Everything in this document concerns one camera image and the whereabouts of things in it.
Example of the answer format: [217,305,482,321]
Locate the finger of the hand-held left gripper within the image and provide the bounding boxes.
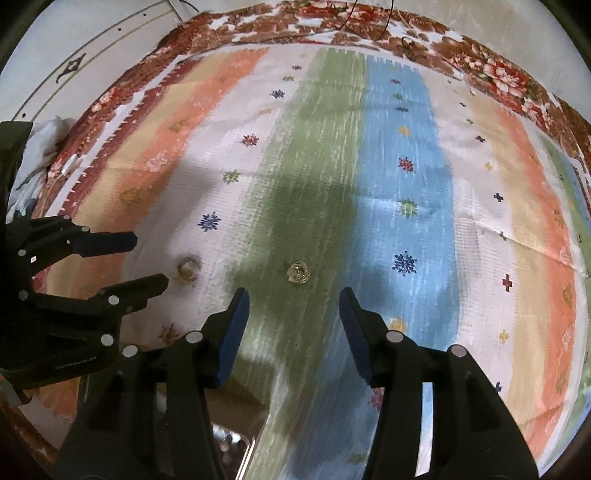
[20,272,169,345]
[17,215,139,278]

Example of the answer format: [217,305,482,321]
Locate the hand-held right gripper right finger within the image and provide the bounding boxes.
[338,286,539,480]

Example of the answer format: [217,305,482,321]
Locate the striped colourful blanket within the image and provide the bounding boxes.
[34,44,591,480]

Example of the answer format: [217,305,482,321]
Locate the white headboard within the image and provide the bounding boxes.
[0,0,186,126]

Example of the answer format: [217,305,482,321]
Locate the silver metal tin box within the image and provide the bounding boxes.
[203,364,274,480]

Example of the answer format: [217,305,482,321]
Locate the grey crumpled cloth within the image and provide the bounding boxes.
[7,115,78,219]

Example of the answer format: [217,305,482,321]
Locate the thin black cable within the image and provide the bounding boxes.
[336,0,366,32]

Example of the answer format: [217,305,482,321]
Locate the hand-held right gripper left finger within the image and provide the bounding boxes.
[53,287,251,480]

